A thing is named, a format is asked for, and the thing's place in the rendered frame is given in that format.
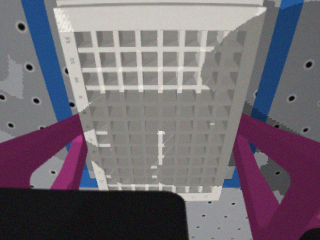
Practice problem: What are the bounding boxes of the white well plate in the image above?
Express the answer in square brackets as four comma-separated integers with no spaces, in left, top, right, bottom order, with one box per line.
[53,0,267,201]

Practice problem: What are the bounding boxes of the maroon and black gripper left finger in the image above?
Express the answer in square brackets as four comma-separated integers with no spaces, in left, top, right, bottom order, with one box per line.
[0,113,88,189]

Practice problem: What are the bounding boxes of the blue tape rectangle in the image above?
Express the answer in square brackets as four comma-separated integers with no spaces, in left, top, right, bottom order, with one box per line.
[21,0,304,188]

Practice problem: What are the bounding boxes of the grey perforated base plate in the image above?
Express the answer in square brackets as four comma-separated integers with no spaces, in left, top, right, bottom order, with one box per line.
[0,0,320,240]

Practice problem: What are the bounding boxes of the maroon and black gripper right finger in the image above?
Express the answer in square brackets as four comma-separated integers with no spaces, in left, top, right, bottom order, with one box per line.
[233,113,320,240]

